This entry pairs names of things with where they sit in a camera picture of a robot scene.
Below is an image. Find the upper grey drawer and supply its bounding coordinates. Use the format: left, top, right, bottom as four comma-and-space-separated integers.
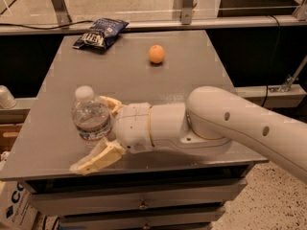
30, 178, 248, 216

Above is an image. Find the left metal frame post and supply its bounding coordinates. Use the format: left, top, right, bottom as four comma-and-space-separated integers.
51, 0, 72, 25

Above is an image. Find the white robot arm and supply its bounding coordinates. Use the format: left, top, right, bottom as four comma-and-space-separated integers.
70, 86, 307, 183

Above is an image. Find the lower grey drawer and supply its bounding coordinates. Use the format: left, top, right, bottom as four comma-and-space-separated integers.
59, 207, 224, 230

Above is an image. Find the black cable on ledge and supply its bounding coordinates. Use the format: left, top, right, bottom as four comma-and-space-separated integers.
0, 19, 94, 31

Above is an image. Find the black hanging cable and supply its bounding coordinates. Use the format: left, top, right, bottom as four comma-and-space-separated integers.
260, 14, 282, 108

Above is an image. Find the grey drawer cabinet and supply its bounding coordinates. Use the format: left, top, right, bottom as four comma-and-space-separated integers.
1, 31, 262, 230

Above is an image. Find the metal frame post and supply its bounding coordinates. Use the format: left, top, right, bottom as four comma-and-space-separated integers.
51, 0, 72, 25
180, 0, 194, 25

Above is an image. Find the brown cardboard box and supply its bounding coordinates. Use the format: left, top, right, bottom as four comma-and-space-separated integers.
0, 124, 22, 152

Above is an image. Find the orange fruit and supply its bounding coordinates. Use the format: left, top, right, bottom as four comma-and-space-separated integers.
149, 45, 165, 64

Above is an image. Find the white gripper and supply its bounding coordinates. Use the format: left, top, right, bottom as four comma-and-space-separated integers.
70, 96, 152, 175

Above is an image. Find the grey drawer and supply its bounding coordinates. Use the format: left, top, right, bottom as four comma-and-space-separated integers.
59, 207, 224, 230
30, 178, 248, 216

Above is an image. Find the blue Kettle chips bag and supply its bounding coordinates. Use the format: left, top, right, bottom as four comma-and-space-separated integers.
73, 18, 129, 50

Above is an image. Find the centre metal frame post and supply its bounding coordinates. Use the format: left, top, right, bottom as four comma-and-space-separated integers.
180, 0, 194, 25

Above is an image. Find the clear plastic water bottle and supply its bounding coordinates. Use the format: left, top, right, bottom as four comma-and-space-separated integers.
71, 85, 111, 149

